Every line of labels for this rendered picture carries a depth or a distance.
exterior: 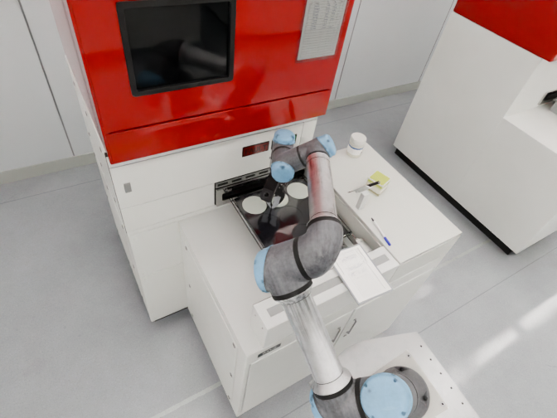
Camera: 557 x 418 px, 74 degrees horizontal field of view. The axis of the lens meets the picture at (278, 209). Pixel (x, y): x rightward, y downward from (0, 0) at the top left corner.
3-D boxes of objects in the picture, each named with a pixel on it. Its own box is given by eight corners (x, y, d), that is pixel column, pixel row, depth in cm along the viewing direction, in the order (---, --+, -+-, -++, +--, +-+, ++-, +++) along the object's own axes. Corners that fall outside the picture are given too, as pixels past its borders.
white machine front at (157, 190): (126, 232, 146) (104, 153, 117) (299, 177, 180) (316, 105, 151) (128, 238, 144) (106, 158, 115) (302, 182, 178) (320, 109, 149)
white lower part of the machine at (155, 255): (118, 236, 243) (87, 133, 183) (233, 201, 277) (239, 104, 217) (152, 329, 204) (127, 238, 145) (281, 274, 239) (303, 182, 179)
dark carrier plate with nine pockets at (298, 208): (233, 200, 155) (233, 198, 154) (302, 177, 169) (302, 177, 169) (273, 262, 136) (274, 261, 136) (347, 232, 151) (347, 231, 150)
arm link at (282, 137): (273, 140, 124) (273, 125, 130) (269, 165, 132) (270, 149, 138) (296, 143, 125) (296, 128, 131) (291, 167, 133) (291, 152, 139)
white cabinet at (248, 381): (187, 313, 213) (176, 221, 153) (324, 255, 253) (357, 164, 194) (236, 425, 179) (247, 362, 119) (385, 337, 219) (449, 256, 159)
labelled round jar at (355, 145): (342, 150, 175) (348, 133, 168) (354, 147, 178) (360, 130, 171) (351, 159, 171) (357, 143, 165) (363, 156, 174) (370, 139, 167)
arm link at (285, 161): (296, 159, 116) (296, 138, 124) (265, 172, 120) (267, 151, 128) (307, 176, 121) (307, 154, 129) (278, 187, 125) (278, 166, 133)
